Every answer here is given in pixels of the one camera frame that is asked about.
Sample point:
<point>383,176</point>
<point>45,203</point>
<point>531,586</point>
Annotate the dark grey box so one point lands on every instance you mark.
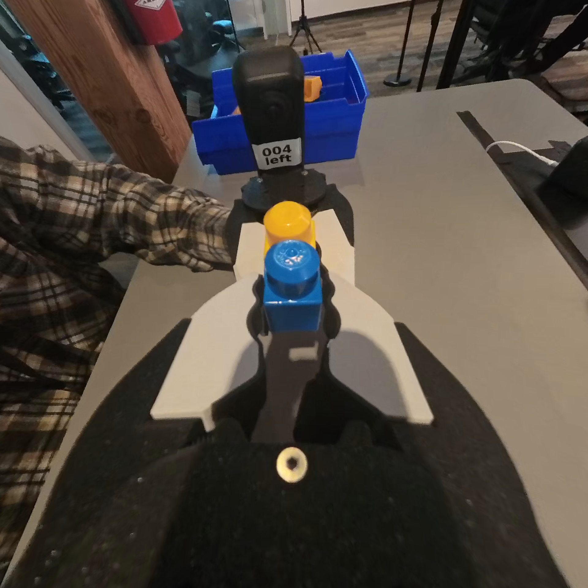
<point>569,170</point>

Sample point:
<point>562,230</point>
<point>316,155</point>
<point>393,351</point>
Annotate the red fire extinguisher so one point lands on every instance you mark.
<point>156,20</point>

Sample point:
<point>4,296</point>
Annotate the yellow one-stud block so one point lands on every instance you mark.
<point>287,223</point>

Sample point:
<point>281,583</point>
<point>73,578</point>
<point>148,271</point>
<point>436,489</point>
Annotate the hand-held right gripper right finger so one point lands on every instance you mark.
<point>381,367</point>

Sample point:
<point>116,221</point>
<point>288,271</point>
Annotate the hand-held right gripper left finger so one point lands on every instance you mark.
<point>206,363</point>

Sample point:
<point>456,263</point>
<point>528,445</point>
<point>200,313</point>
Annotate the black pole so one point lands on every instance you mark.
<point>454,46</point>

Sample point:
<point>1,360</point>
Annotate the person's left forearm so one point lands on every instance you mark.
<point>69,220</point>

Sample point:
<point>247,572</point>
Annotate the tablet floor stand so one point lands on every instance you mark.
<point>429,46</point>
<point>399,55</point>

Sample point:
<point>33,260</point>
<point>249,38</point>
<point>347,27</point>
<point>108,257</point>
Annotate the pile of coloured toy blocks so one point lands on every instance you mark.
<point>312,89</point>

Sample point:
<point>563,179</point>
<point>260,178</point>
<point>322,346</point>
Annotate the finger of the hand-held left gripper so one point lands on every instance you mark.
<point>250,250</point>
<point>337,252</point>

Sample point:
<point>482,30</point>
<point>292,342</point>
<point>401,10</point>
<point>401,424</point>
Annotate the black studio light stand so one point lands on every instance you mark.
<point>305,27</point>

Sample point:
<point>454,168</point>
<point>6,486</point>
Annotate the black office chair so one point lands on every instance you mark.
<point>206,50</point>

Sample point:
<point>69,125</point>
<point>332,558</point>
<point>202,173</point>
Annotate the blue mega block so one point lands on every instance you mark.
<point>294,312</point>

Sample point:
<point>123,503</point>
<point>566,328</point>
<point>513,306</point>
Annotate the blue plastic bin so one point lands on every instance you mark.
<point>330,133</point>

